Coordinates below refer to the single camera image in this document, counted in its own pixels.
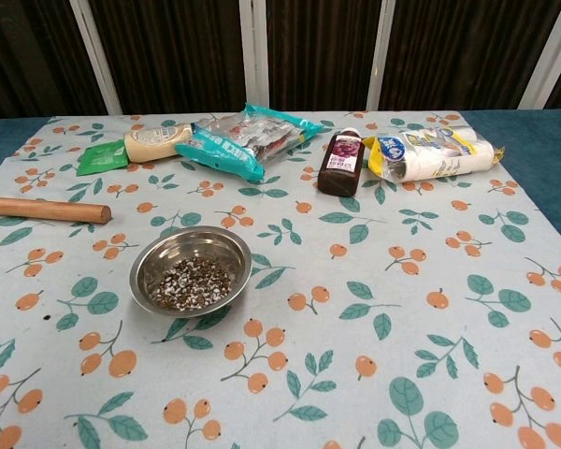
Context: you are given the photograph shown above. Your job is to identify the orange fruit print tablecloth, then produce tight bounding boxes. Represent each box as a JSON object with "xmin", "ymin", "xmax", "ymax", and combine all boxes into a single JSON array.
[{"xmin": 0, "ymin": 110, "xmax": 561, "ymax": 449}]

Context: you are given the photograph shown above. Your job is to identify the cream squeeze sauce bottle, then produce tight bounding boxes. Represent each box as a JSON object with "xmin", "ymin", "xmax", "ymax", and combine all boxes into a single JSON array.
[{"xmin": 122, "ymin": 122, "xmax": 195, "ymax": 164}]

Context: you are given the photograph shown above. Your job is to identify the wooden rolling pin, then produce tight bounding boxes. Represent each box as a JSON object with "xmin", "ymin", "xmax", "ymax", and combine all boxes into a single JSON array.
[{"xmin": 0, "ymin": 196, "xmax": 113, "ymax": 225}]

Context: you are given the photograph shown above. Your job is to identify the teal snack bag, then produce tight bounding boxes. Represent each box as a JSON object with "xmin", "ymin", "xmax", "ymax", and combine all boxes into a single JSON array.
[{"xmin": 174, "ymin": 102, "xmax": 325, "ymax": 183}]

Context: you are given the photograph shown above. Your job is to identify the white partition frame post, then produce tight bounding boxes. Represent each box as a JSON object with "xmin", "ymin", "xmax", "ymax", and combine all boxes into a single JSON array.
[
  {"xmin": 366, "ymin": 0, "xmax": 400, "ymax": 112},
  {"xmin": 68, "ymin": 0, "xmax": 123, "ymax": 116},
  {"xmin": 523, "ymin": 0, "xmax": 561, "ymax": 111},
  {"xmin": 237, "ymin": 0, "xmax": 269, "ymax": 114}
]

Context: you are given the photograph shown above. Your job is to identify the brown and white seeds pile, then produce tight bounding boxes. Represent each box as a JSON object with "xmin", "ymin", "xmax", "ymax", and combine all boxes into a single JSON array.
[{"xmin": 149, "ymin": 255, "xmax": 234, "ymax": 311}]

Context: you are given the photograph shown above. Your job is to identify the dark juice bottle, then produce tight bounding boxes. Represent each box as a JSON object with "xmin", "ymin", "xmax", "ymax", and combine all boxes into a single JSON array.
[{"xmin": 316, "ymin": 127, "xmax": 369, "ymax": 196}]

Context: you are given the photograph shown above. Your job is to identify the stainless steel bowl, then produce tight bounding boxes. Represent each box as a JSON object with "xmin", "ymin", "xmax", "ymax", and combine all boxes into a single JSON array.
[{"xmin": 129, "ymin": 225, "xmax": 253, "ymax": 320}]

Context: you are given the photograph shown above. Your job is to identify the white rolls in yellow pack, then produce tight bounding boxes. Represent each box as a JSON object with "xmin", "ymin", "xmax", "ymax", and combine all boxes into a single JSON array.
[{"xmin": 362, "ymin": 124, "xmax": 507, "ymax": 184}]

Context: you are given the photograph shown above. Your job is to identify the green sachet packet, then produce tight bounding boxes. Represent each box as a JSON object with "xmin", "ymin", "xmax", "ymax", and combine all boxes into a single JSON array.
[{"xmin": 76, "ymin": 141, "xmax": 130, "ymax": 178}]

